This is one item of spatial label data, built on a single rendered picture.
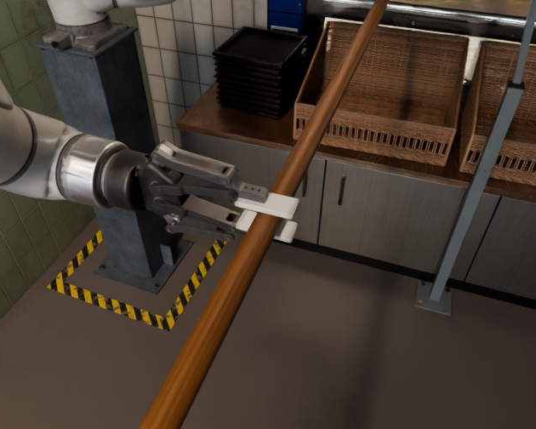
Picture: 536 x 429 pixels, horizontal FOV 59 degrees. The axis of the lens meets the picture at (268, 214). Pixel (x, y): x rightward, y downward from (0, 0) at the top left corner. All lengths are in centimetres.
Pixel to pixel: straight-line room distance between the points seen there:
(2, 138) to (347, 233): 156
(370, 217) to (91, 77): 110
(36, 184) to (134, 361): 131
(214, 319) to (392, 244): 155
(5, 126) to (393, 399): 152
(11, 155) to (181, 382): 32
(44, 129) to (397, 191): 136
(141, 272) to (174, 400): 169
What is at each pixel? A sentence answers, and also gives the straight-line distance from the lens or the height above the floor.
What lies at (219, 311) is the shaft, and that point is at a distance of 45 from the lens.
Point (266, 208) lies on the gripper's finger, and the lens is 53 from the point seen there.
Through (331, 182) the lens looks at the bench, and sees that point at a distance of 180.
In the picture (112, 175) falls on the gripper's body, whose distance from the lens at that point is 59.
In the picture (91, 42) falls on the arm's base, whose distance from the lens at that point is 151.
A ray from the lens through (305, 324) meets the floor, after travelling 190.
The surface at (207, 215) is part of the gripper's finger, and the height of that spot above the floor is 118.
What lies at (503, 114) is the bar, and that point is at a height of 87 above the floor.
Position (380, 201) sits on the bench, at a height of 41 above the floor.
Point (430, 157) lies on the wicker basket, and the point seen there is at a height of 61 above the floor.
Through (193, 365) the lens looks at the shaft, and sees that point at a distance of 42.
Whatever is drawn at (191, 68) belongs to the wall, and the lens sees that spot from 246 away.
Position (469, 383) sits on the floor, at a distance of 191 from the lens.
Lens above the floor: 157
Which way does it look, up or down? 43 degrees down
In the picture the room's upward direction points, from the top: straight up
